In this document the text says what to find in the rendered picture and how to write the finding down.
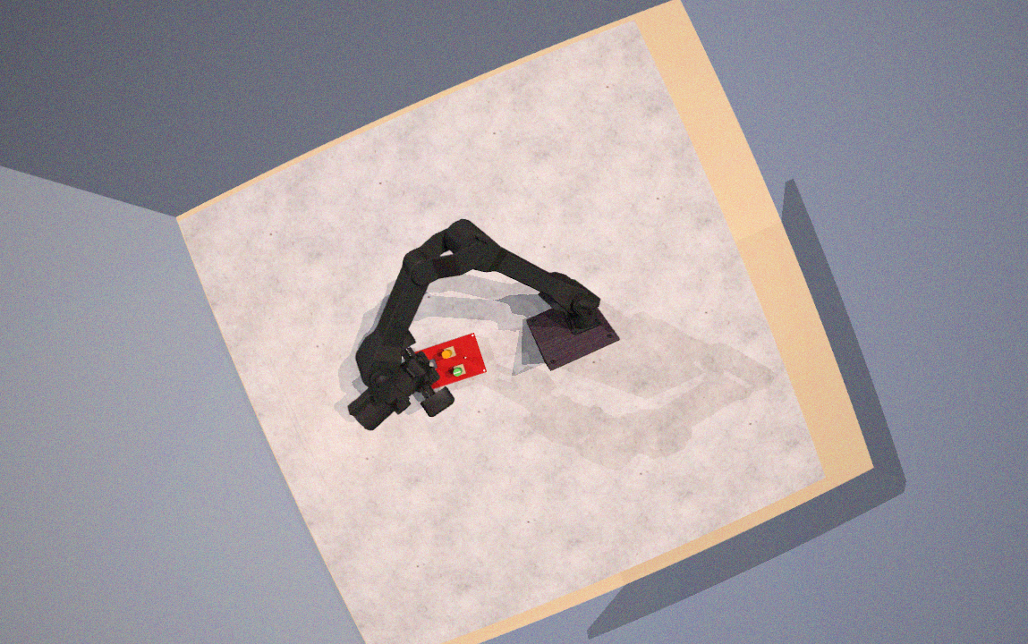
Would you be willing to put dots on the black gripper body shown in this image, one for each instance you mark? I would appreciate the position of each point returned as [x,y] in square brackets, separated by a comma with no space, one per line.
[435,402]

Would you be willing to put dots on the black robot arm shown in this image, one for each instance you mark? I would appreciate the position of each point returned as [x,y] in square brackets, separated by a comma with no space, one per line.
[379,357]

